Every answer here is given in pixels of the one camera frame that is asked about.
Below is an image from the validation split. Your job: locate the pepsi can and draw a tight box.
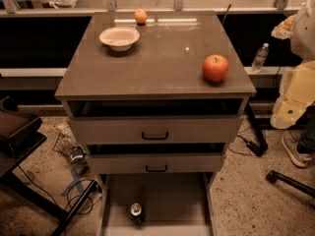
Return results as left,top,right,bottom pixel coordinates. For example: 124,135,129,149
129,203,145,225

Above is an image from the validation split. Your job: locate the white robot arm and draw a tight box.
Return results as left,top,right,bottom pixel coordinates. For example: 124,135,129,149
270,0,315,130

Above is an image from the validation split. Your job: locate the grey drawer cabinet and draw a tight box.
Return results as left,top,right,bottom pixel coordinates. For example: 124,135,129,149
54,11,257,236

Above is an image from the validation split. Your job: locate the open bottom drawer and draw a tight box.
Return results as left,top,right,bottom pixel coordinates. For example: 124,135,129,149
96,173,216,236

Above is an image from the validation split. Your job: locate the red apple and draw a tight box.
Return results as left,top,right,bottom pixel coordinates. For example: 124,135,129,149
203,54,228,83

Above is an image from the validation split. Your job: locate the orange fruit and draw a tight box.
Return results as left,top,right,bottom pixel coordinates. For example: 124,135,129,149
134,9,148,25

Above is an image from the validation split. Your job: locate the black table leg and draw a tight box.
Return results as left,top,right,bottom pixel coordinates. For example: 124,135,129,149
245,103,268,152

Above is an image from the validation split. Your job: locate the black power adapter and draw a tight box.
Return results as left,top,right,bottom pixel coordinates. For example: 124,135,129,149
240,136,264,156

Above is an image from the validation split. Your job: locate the blue tape cross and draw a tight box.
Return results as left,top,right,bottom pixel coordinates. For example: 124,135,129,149
61,166,89,197

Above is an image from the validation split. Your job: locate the clear water bottle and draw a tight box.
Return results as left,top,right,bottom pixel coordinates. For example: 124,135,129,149
251,43,269,73

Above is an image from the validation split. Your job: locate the black chair leg right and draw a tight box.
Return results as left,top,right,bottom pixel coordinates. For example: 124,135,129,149
266,170,315,198

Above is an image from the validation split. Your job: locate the white sneaker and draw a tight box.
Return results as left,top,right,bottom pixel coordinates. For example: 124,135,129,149
282,131,312,168

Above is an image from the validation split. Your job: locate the dark chair left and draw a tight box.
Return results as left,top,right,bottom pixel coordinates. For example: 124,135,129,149
0,96,46,177

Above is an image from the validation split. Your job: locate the person leg in jeans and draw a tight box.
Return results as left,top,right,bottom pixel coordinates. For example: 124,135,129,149
297,114,315,154

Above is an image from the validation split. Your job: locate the top drawer with handle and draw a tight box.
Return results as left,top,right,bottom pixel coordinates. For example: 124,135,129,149
69,117,242,145

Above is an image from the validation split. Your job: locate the drawer with handle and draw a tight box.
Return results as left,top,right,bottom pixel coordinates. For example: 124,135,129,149
86,153,224,174
69,117,242,145

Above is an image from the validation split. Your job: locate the middle drawer with handle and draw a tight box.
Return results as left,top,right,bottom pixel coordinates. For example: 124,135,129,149
86,153,224,174

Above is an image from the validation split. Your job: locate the wire basket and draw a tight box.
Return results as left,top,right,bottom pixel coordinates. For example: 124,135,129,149
53,133,77,158

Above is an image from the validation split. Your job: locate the black cable coil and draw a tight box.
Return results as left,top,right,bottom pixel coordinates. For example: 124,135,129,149
64,178,103,216

